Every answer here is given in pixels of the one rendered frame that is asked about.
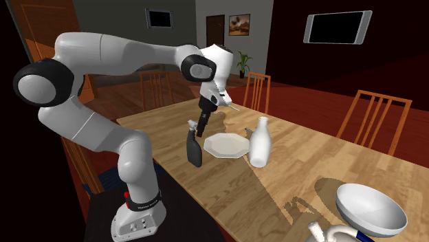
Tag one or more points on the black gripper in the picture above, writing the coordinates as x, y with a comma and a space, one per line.
206, 108

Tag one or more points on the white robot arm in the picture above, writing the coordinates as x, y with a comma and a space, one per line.
110, 53

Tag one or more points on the white octagonal plate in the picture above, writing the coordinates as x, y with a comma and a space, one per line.
226, 144

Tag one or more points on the dark grey spray bottle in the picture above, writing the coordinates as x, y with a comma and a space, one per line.
194, 150

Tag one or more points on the orange wooden chair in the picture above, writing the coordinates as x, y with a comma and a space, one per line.
157, 90
256, 90
83, 164
375, 117

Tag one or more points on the green potted plant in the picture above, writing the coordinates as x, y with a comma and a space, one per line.
243, 63

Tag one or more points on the white bottle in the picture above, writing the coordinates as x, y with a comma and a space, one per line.
259, 144

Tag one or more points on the dark brown door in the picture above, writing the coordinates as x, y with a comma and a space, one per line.
215, 31

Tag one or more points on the dark robot stand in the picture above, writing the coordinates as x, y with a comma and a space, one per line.
191, 218

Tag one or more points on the wooden dining table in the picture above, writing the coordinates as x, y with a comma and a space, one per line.
318, 161

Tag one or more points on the orange wooden door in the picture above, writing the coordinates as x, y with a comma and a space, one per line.
43, 23

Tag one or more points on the white bowl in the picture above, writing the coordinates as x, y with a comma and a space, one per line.
368, 207

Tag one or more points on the brown wall picture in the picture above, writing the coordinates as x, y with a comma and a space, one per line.
239, 24

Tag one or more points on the dark window with grey frame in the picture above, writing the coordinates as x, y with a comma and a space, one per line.
159, 18

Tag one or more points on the wall television with grey frame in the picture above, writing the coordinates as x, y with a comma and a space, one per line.
337, 27

